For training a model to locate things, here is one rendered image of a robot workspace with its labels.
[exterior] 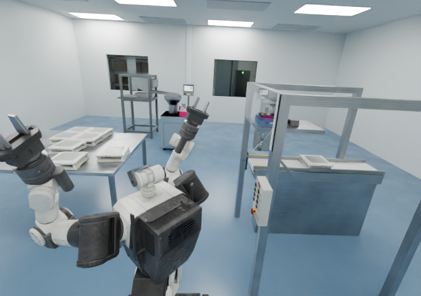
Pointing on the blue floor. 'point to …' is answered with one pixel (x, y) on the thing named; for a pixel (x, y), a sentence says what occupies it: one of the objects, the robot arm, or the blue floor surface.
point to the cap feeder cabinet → (170, 128)
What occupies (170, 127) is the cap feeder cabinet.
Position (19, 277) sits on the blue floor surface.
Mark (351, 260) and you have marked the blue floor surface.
